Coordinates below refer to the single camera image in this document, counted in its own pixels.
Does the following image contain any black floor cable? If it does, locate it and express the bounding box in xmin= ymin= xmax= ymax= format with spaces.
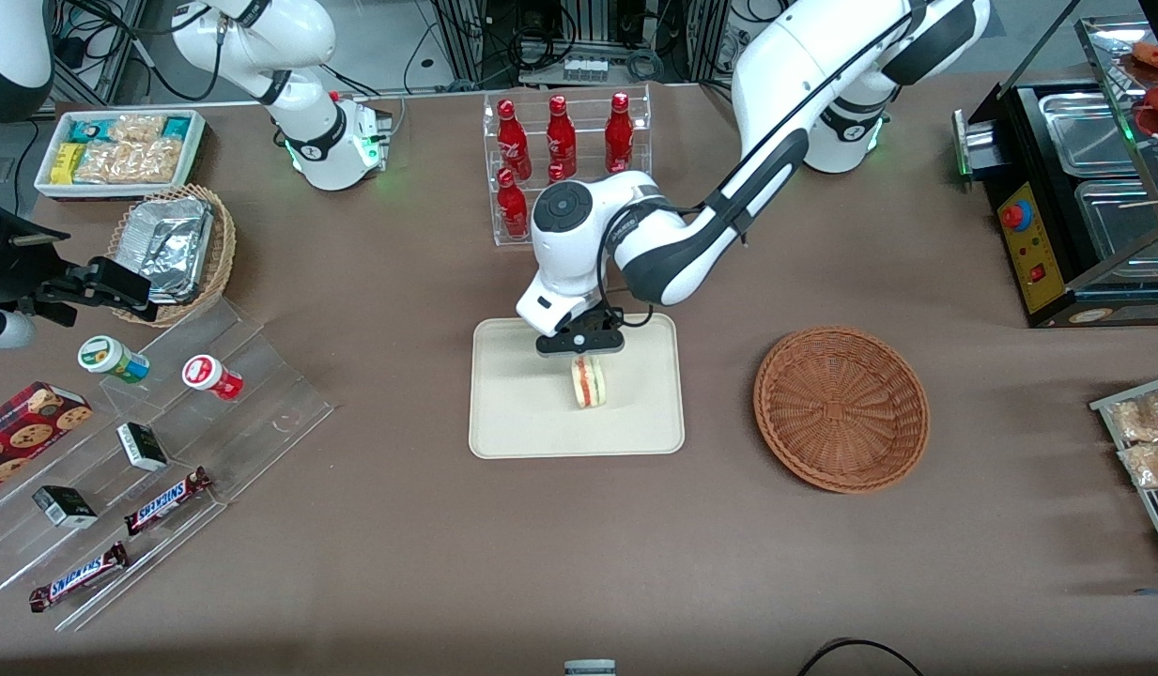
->
xmin=796 ymin=638 xmax=928 ymax=676

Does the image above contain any clear acrylic stepped shelf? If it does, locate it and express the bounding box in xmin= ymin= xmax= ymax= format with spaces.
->
xmin=0 ymin=295 xmax=336 ymax=633

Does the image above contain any triangular sandwich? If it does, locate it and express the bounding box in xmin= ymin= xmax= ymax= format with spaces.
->
xmin=570 ymin=355 xmax=610 ymax=410

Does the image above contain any beige rectangular serving tray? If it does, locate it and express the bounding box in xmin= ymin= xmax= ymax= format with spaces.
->
xmin=469 ymin=313 xmax=687 ymax=460

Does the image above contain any white rectangular snack bin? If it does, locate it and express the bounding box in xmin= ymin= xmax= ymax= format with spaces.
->
xmin=34 ymin=109 xmax=208 ymax=202

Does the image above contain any clear bag of pastries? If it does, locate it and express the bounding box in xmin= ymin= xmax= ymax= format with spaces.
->
xmin=1107 ymin=388 xmax=1158 ymax=443
xmin=1118 ymin=440 xmax=1158 ymax=490

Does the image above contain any snickers chocolate bar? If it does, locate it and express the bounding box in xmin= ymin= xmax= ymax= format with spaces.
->
xmin=123 ymin=466 xmax=214 ymax=537
xmin=28 ymin=541 xmax=130 ymax=614

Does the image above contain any clear acrylic bottle rack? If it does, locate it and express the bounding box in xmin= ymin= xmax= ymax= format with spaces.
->
xmin=482 ymin=84 xmax=654 ymax=248

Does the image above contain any small clear cracker bag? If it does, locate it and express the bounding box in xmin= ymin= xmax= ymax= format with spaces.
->
xmin=109 ymin=114 xmax=167 ymax=145

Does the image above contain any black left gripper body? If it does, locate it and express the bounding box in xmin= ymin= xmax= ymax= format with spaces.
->
xmin=536 ymin=308 xmax=628 ymax=359

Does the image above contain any red lid white cup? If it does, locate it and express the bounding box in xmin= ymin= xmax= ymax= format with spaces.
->
xmin=181 ymin=354 xmax=245 ymax=402

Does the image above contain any small black carton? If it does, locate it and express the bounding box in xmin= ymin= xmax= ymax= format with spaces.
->
xmin=116 ymin=422 xmax=170 ymax=472
xmin=31 ymin=484 xmax=100 ymax=529

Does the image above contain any aluminium foil container stack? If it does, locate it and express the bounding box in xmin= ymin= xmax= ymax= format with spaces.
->
xmin=135 ymin=196 xmax=215 ymax=303

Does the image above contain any red cookie box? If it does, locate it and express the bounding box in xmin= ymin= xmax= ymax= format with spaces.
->
xmin=0 ymin=381 xmax=94 ymax=499

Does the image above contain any green lid white cup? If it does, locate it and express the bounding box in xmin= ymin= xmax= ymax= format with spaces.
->
xmin=77 ymin=334 xmax=151 ymax=385

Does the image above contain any black hot food display case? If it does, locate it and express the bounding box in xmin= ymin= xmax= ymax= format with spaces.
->
xmin=952 ymin=14 xmax=1158 ymax=330

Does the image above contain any oval light wicker basket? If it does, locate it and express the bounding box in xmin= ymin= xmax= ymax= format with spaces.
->
xmin=108 ymin=184 xmax=238 ymax=329

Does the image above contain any large clear cracker bag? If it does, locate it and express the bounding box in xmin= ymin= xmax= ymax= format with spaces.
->
xmin=74 ymin=139 xmax=183 ymax=185

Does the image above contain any round brown wicker basket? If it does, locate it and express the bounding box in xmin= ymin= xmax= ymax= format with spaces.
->
xmin=753 ymin=326 xmax=932 ymax=496

